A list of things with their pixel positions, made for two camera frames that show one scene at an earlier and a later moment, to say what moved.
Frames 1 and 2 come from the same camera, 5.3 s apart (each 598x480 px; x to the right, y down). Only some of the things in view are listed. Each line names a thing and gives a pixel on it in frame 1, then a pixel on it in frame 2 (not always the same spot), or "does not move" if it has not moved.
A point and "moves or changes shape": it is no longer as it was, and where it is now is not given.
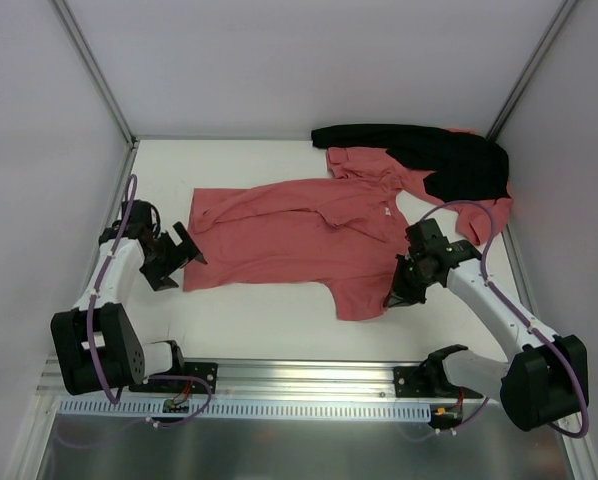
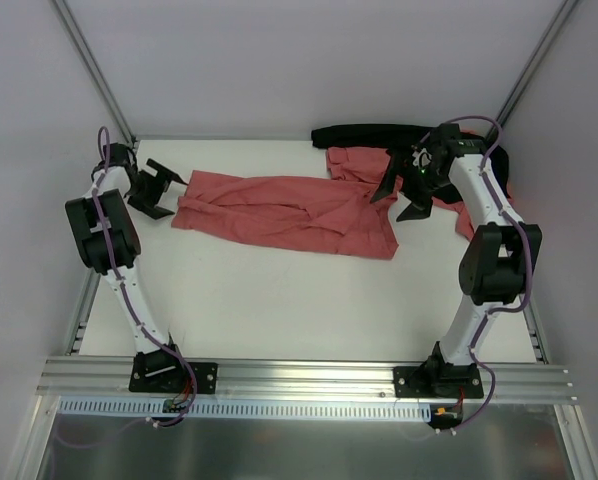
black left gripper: (170, 258) -> (142, 186)
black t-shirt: (463, 166) does not move
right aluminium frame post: (531, 69) does not move
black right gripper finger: (396, 301) -> (387, 183)
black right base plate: (428, 382) does not move
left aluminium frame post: (82, 45) does not move
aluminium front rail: (247, 382) does not move
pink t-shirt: (342, 234) moves or changes shape
